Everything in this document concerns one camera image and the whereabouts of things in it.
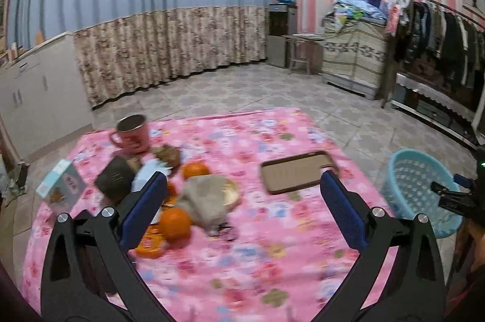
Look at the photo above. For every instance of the pink enamel mug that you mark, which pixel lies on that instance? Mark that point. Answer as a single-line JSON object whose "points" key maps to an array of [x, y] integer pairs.
{"points": [[132, 140]]}

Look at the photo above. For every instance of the light blue plastic basket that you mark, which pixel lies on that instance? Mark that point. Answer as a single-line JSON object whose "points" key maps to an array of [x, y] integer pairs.
{"points": [[409, 185]]}

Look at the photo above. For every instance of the teal printed box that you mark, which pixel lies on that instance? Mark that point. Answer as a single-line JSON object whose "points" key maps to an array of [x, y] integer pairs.
{"points": [[57, 185]]}

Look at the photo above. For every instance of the grey cloth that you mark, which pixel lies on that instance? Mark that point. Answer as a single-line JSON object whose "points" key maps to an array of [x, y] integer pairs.
{"points": [[202, 200]]}

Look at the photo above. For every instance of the whole orange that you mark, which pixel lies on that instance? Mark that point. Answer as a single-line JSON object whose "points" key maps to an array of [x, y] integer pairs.
{"points": [[174, 224]]}

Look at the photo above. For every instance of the pink hanging bag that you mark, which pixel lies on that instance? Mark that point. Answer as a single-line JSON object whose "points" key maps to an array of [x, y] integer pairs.
{"points": [[394, 18]]}

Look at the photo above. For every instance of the white wrapper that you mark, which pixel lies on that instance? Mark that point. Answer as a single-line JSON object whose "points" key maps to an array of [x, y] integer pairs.
{"points": [[147, 170]]}

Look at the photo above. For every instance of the pile of folded bedding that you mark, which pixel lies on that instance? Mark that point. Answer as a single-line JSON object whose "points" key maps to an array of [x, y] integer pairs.
{"points": [[360, 9]]}

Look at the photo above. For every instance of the small folding stool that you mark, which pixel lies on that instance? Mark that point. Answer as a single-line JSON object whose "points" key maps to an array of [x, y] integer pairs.
{"points": [[303, 49]]}

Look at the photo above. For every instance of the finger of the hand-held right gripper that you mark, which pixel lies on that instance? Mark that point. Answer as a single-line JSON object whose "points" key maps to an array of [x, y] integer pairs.
{"points": [[463, 180], [445, 195]]}

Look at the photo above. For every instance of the chest with patterned cover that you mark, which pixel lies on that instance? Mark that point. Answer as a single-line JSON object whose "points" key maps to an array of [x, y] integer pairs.
{"points": [[354, 56]]}

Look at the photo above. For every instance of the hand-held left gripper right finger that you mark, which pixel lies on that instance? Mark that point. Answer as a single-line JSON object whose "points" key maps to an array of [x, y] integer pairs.
{"points": [[343, 210]]}

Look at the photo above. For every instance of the dark brown pouch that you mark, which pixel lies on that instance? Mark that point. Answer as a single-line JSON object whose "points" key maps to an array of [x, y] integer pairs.
{"points": [[113, 176]]}

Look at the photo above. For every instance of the hollow orange half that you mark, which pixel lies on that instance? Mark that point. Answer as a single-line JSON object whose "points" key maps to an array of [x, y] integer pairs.
{"points": [[195, 170]]}

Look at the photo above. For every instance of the water dispenser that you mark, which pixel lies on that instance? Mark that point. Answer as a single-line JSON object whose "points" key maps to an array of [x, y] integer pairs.
{"points": [[279, 30]]}

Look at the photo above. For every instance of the row of hanging clothes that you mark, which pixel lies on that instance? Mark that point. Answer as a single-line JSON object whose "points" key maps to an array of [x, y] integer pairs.
{"points": [[443, 37]]}

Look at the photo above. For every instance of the blue and floral curtain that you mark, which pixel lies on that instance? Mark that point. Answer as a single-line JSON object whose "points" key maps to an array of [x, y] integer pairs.
{"points": [[151, 3]]}

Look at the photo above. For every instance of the person's right forearm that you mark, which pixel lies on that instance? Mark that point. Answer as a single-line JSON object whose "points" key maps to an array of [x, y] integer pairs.
{"points": [[473, 250]]}

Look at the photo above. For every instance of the pink floral blanket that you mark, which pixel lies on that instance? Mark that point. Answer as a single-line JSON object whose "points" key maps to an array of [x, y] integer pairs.
{"points": [[246, 269]]}

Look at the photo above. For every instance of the low shelf with lace cover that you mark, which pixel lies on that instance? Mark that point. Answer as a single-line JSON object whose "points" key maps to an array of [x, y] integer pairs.
{"points": [[432, 98]]}

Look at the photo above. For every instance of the brown rectangular tray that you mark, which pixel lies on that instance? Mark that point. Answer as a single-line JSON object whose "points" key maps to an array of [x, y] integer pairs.
{"points": [[291, 174]]}

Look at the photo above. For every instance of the orange peel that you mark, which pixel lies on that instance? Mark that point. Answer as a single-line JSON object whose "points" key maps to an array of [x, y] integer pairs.
{"points": [[149, 249]]}

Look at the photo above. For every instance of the white cabinet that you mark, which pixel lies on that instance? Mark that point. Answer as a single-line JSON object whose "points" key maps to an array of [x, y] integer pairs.
{"points": [[45, 90]]}

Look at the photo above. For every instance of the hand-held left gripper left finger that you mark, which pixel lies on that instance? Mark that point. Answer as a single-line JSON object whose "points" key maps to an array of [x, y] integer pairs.
{"points": [[143, 210]]}

